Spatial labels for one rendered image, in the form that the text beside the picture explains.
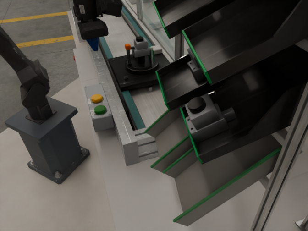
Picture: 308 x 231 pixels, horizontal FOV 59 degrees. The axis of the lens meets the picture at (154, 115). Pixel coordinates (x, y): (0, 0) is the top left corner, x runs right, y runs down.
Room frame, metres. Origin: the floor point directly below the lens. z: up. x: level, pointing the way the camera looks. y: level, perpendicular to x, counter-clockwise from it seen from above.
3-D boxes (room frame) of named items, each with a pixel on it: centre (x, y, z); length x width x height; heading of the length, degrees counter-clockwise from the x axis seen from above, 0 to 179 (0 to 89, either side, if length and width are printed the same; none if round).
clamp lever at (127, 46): (0.99, 0.08, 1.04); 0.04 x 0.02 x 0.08; 106
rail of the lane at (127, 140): (1.00, 0.20, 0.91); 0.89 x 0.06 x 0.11; 16
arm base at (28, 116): (0.60, 0.32, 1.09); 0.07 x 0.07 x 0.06; 57
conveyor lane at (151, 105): (1.07, 0.03, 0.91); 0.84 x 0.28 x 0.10; 16
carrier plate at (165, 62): (1.00, 0.04, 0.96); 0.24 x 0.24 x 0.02; 16
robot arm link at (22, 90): (0.61, 0.32, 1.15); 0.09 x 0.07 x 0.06; 22
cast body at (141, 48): (1.00, 0.03, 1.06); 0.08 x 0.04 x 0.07; 107
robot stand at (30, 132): (0.60, 0.32, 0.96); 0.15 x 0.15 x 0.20; 57
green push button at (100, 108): (0.73, 0.18, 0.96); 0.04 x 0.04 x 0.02
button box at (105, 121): (0.80, 0.20, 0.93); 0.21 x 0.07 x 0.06; 16
